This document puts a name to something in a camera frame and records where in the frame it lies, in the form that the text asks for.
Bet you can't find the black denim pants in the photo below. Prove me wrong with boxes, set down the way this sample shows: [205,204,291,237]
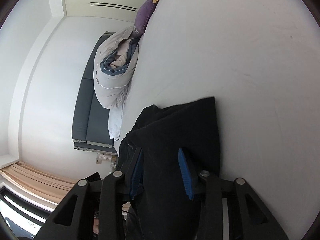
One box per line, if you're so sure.
[118,97,220,239]

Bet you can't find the dark grey headboard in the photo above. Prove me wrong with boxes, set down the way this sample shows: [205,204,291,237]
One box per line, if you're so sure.
[72,31,117,155]

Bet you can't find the white pillow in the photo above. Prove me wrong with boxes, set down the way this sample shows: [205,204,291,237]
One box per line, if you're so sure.
[108,101,125,141]

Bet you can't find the beige curtain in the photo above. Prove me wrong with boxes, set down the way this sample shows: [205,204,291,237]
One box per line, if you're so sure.
[1,161,77,205]

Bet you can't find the rolled grey blue duvet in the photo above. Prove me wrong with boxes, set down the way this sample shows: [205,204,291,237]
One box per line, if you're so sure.
[93,26,140,109]

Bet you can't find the white bed sheet mattress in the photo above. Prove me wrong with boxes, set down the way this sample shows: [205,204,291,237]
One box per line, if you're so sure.
[121,0,319,239]

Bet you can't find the purple pillow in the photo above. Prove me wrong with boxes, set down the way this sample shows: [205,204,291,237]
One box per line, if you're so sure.
[133,0,157,38]

